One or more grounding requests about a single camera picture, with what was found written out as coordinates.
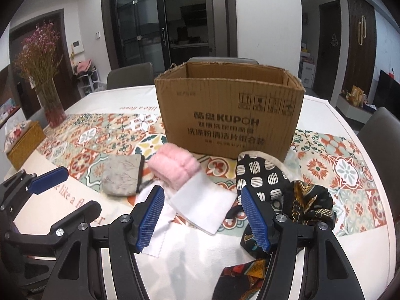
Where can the wicker tissue box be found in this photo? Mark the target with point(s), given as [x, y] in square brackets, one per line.
[26, 143]

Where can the gold clip wall ornament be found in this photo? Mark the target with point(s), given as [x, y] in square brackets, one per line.
[362, 31]

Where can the dried flower bouquet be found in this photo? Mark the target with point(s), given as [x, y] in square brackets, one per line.
[39, 59]

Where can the pink glass vase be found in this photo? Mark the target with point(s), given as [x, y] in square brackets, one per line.
[53, 106]

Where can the white drawer unit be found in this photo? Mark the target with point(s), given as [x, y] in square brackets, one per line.
[307, 75]

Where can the grey fabric pouch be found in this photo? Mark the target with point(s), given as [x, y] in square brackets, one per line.
[120, 175]

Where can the white folded cloth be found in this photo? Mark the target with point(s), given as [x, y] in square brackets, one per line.
[203, 203]

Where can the black gold patterned scarf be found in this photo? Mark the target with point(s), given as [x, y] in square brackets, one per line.
[312, 203]

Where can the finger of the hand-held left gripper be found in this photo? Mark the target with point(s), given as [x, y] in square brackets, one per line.
[78, 214]
[50, 178]

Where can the patterned tablecloth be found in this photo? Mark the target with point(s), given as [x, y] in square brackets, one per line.
[109, 100]

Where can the black glass sliding door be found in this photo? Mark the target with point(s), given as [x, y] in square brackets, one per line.
[140, 22]

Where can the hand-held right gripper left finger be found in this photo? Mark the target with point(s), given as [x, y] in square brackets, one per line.
[151, 218]

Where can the pink fluffy cloth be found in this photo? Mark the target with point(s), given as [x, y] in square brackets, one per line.
[175, 165]

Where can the yellow gift bags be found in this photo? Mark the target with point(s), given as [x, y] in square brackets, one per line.
[356, 95]

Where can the black white patterned oven mitt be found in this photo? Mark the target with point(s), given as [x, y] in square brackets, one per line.
[259, 175]

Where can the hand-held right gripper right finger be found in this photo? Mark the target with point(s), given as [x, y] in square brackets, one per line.
[254, 222]

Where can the white television cabinet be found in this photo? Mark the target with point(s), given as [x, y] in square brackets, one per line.
[353, 109]

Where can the white intercom panel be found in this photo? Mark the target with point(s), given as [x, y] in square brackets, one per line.
[77, 47]

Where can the brown wooden door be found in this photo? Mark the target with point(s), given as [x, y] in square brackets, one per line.
[18, 68]

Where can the dark interior door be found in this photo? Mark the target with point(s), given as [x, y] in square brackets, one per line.
[329, 53]

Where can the dark slatted wall panel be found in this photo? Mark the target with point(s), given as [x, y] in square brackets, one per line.
[353, 62]

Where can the black television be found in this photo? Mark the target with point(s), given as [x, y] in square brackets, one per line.
[387, 90]

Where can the grey dining chair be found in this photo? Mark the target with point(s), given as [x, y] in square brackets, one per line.
[129, 75]
[218, 60]
[381, 140]

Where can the white shoe rack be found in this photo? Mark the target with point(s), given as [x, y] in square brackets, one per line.
[90, 82]

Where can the brown cardboard box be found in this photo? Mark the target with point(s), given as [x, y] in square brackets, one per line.
[231, 115]

